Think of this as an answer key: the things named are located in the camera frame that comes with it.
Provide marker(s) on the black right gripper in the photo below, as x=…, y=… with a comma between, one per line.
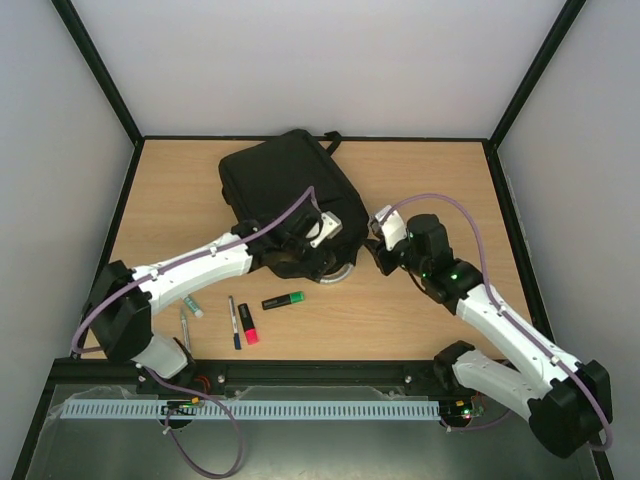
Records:
x=382, y=251

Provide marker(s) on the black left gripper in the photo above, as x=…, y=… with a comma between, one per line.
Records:
x=315, y=265

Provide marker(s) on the green black highlighter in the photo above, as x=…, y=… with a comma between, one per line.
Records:
x=283, y=300

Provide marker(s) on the black student backpack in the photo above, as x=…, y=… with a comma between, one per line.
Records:
x=260, y=183

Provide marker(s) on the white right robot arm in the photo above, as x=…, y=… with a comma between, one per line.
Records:
x=565, y=401

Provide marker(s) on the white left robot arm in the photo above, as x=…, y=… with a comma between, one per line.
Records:
x=124, y=301

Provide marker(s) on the pink black highlighter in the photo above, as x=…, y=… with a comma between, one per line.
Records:
x=248, y=325

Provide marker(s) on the blue white marker pen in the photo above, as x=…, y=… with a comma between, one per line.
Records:
x=234, y=323

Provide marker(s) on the white green glue stick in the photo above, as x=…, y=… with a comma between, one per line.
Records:
x=193, y=306

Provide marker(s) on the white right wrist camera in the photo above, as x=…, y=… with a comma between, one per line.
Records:
x=388, y=226

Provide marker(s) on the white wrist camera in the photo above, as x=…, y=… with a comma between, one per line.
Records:
x=388, y=226
x=326, y=228

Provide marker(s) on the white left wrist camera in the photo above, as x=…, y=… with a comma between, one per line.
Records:
x=326, y=228

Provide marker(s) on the light blue cable duct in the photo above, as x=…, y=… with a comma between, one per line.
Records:
x=252, y=410

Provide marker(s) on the black enclosure frame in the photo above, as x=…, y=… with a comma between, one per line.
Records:
x=72, y=370

